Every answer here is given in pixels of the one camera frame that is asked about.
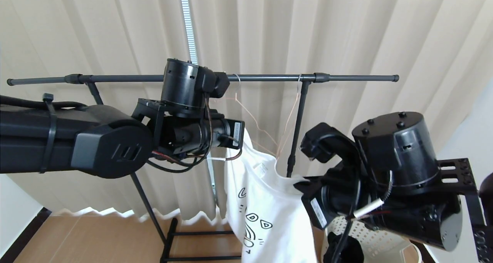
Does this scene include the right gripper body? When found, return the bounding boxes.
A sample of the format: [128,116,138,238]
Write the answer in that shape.
[295,171,362,233]

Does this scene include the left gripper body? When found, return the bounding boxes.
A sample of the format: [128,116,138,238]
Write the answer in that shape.
[171,117,245,156]

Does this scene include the pink clothes hanger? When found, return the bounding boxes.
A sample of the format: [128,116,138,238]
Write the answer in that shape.
[211,74,280,159]
[277,75,303,159]

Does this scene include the white printed t-shirt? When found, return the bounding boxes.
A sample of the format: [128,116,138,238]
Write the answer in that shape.
[224,130,328,263]

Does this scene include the white laundry basket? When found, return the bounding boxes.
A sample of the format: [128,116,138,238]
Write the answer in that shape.
[322,215,422,263]

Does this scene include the black clothes rack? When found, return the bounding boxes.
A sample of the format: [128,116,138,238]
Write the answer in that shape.
[7,74,399,263]

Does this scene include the black garment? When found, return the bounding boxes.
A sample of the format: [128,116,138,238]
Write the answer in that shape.
[327,232,364,263]

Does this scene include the beige curtain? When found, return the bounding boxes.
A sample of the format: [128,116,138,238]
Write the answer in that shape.
[0,0,493,221]

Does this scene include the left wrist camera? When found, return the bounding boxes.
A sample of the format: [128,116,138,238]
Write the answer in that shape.
[208,71,231,99]

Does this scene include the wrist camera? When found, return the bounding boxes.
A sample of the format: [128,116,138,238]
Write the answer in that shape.
[300,122,361,179]
[208,71,231,99]

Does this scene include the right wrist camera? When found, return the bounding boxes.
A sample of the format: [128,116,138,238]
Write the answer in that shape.
[300,122,361,179]

